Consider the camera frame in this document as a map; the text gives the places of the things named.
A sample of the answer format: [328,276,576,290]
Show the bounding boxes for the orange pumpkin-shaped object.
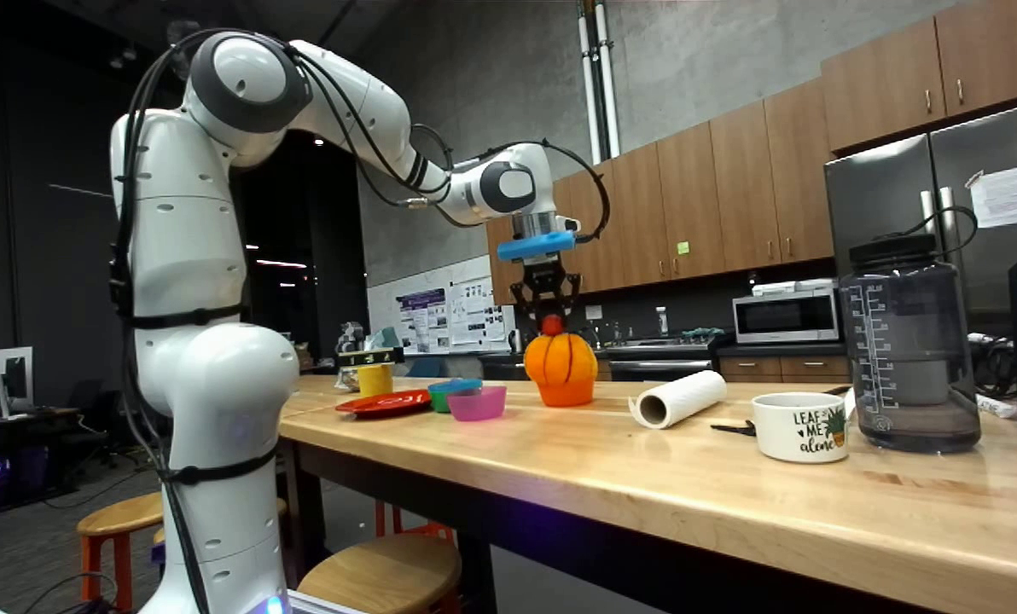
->
[522,335,597,407]

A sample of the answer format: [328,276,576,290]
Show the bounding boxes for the white paper towel roll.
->
[630,373,726,428]

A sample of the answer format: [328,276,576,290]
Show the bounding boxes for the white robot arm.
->
[108,32,581,614]

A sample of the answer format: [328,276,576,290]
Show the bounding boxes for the white ceramic mug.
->
[752,391,849,463]

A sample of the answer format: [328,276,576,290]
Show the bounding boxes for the small red ball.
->
[538,313,565,336]

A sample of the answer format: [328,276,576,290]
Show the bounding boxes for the red orange plate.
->
[336,389,429,421]

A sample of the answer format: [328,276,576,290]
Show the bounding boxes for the yellow cup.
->
[356,363,394,397]

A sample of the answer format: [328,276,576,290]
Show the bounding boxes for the stainless steel refrigerator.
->
[821,92,1017,401]

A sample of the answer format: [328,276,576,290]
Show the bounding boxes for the silver microwave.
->
[730,282,838,345]

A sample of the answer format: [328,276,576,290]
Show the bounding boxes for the pink plastic bowl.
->
[447,385,506,422]

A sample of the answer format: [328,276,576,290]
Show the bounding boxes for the black handled utensil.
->
[709,421,759,436]

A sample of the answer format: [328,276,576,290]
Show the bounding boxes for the wooden round stool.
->
[298,535,461,614]

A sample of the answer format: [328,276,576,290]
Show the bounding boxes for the orange-legged wooden stool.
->
[75,491,164,614]

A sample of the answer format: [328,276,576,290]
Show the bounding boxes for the teal plastic bowl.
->
[425,378,480,413]

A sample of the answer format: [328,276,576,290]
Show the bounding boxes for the white poster board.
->
[367,257,516,353]

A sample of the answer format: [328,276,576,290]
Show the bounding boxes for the wooden upper cabinets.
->
[486,0,1017,307]

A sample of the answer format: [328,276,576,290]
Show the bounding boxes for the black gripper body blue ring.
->
[496,210,581,302]

